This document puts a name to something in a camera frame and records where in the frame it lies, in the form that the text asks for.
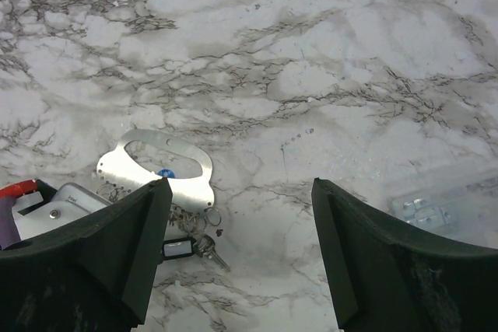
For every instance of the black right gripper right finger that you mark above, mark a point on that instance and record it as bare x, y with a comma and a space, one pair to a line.
387, 275

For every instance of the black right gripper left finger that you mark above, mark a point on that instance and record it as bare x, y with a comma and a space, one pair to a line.
93, 274

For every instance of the key with black tag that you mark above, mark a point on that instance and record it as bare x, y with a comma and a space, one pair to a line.
203, 246

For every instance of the key with blue tag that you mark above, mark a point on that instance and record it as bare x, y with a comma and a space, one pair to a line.
168, 173

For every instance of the clear plastic box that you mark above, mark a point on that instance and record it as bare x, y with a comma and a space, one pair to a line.
464, 209

